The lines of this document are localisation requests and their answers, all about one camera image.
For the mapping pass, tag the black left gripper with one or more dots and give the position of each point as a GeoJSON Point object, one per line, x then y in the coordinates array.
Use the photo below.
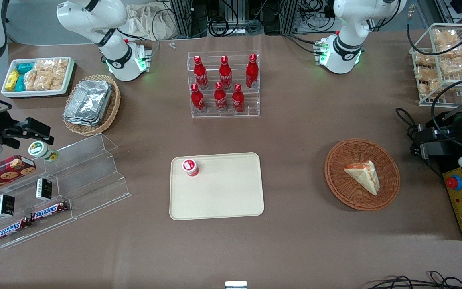
{"type": "Point", "coordinates": [448, 134]}

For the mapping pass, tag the triangular sandwich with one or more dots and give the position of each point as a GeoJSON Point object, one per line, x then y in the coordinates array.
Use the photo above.
{"type": "Point", "coordinates": [365, 176]}

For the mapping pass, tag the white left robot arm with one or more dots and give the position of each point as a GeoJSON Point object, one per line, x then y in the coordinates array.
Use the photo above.
{"type": "Point", "coordinates": [347, 24]}

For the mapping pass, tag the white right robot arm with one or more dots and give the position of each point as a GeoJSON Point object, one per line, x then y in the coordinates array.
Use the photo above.
{"type": "Point", "coordinates": [94, 16]}

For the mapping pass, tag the oval light wicker basket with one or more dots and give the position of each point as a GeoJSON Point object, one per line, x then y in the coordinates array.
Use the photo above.
{"type": "Point", "coordinates": [110, 112]}

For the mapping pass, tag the round brown wicker basket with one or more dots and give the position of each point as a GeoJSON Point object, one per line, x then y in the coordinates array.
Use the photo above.
{"type": "Point", "coordinates": [343, 192]}

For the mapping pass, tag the beige plastic tray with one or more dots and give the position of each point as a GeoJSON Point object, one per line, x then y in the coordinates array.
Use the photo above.
{"type": "Point", "coordinates": [223, 192]}

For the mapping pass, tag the green lid white cup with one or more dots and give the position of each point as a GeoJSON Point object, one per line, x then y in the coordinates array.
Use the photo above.
{"type": "Point", "coordinates": [38, 149]}

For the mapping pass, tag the white rectangular plastic bin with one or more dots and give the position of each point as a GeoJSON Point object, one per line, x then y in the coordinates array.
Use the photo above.
{"type": "Point", "coordinates": [38, 92]}

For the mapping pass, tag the red plaid cookie box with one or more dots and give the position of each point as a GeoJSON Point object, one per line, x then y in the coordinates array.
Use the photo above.
{"type": "Point", "coordinates": [2, 170]}

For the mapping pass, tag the teal snack packet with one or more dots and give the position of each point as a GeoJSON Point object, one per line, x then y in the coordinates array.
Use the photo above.
{"type": "Point", "coordinates": [25, 67]}
{"type": "Point", "coordinates": [20, 83]}

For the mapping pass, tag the clear rice cracker bag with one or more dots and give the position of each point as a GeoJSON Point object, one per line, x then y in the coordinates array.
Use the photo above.
{"type": "Point", "coordinates": [44, 76]}
{"type": "Point", "coordinates": [31, 80]}
{"type": "Point", "coordinates": [60, 74]}

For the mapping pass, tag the small black carton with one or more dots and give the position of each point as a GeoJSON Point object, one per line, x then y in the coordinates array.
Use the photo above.
{"type": "Point", "coordinates": [43, 189]}
{"type": "Point", "coordinates": [5, 205]}

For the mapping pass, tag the stack of foil trays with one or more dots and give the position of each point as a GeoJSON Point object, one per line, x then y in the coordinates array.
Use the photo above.
{"type": "Point", "coordinates": [88, 102]}

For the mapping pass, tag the clear fried snack bag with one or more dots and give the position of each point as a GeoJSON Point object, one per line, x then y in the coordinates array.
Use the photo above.
{"type": "Point", "coordinates": [427, 80]}
{"type": "Point", "coordinates": [425, 60]}
{"type": "Point", "coordinates": [445, 37]}
{"type": "Point", "coordinates": [453, 51]}
{"type": "Point", "coordinates": [457, 66]}

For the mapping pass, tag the yellow snack packet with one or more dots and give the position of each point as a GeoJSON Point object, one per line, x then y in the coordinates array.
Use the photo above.
{"type": "Point", "coordinates": [12, 79]}

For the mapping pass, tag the clear acrylic stepped shelf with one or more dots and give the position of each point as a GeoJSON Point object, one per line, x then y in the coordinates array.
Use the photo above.
{"type": "Point", "coordinates": [90, 172]}

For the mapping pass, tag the snickers chocolate bar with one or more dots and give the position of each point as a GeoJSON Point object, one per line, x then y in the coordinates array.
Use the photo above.
{"type": "Point", "coordinates": [11, 229]}
{"type": "Point", "coordinates": [49, 210]}

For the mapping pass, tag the beige cloth bag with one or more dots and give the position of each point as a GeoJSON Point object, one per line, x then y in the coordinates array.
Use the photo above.
{"type": "Point", "coordinates": [142, 22]}

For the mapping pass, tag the red lid yogurt cup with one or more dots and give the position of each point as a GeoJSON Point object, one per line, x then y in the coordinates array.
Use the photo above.
{"type": "Point", "coordinates": [189, 165]}

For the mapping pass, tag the red cola bottle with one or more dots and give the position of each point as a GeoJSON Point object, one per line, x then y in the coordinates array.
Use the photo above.
{"type": "Point", "coordinates": [220, 99]}
{"type": "Point", "coordinates": [252, 74]}
{"type": "Point", "coordinates": [225, 76]}
{"type": "Point", "coordinates": [200, 76]}
{"type": "Point", "coordinates": [197, 100]}
{"type": "Point", "coordinates": [238, 100]}

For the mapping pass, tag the clear acrylic bottle rack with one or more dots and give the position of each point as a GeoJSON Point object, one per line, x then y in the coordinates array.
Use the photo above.
{"type": "Point", "coordinates": [251, 112]}

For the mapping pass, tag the aluminium frame post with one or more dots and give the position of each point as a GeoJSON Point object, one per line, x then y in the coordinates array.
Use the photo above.
{"type": "Point", "coordinates": [289, 16]}
{"type": "Point", "coordinates": [183, 18]}

